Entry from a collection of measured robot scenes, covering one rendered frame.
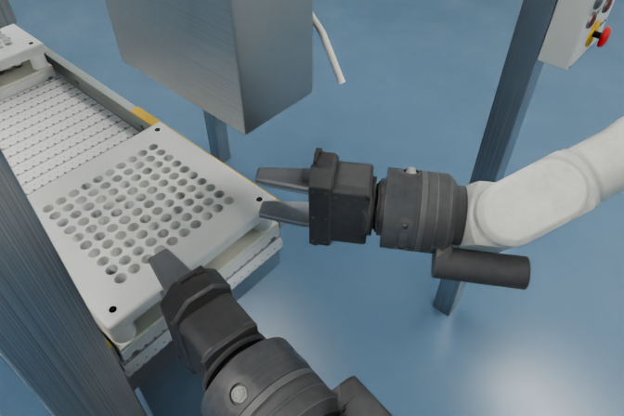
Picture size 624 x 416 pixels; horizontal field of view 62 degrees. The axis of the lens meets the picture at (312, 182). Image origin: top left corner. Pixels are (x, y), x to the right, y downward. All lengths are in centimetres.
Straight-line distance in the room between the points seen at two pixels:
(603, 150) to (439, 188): 17
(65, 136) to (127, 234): 34
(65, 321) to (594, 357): 163
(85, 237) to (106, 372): 22
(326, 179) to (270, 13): 17
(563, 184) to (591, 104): 231
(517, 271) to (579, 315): 136
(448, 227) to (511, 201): 6
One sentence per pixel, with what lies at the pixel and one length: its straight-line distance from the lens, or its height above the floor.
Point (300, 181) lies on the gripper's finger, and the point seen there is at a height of 108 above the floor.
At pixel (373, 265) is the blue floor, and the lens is 184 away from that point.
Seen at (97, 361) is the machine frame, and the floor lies 107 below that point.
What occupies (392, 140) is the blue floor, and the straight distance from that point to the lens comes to 233.
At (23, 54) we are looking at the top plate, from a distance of 108.
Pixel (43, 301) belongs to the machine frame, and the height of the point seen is 117.
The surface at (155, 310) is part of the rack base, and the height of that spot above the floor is 95.
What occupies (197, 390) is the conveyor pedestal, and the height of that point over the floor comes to 47.
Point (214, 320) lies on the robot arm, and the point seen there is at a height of 110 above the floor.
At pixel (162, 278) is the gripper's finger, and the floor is 108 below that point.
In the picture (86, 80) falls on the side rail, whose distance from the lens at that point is 101.
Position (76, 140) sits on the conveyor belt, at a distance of 94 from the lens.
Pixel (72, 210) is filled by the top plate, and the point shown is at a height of 100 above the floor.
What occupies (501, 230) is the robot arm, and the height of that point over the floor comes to 109.
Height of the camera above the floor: 147
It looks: 44 degrees down
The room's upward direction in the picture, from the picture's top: straight up
